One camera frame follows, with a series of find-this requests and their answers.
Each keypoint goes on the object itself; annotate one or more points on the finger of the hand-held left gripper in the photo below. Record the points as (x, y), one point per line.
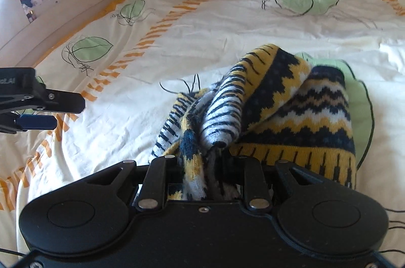
(38, 122)
(68, 102)

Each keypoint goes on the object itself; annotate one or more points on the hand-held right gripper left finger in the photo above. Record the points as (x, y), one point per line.
(161, 171)

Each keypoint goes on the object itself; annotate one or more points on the navy yellow white patterned sweater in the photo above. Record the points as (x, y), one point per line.
(284, 109)

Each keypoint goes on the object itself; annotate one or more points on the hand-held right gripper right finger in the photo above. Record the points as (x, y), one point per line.
(251, 171)

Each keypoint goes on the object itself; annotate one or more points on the white leaf print bed cover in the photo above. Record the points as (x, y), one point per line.
(177, 34)

